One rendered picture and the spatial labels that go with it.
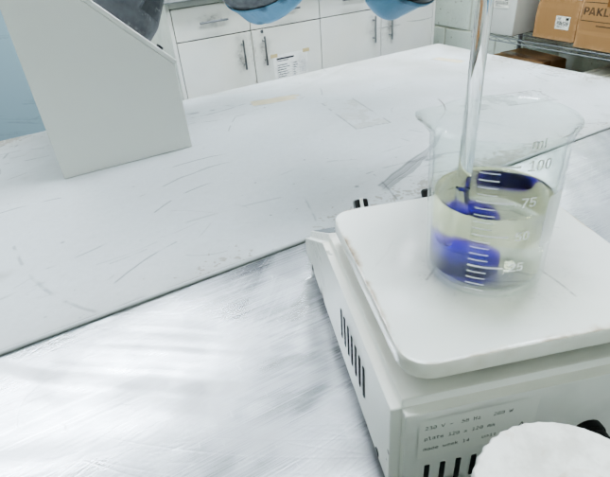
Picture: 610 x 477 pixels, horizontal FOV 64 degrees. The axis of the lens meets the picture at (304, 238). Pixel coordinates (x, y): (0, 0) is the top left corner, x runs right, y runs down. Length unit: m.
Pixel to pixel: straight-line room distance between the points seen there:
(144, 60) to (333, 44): 2.39
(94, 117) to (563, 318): 0.51
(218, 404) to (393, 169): 0.32
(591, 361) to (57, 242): 0.42
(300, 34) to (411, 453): 2.69
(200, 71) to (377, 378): 2.47
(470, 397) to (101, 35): 0.51
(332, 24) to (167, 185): 2.44
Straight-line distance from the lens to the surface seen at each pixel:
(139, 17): 0.64
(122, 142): 0.62
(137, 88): 0.61
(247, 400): 0.29
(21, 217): 0.56
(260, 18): 0.74
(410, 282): 0.22
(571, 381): 0.23
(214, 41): 2.63
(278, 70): 2.80
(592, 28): 2.62
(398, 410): 0.20
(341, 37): 2.97
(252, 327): 0.33
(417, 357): 0.19
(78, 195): 0.57
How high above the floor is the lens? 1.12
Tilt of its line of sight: 33 degrees down
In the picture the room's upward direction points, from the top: 5 degrees counter-clockwise
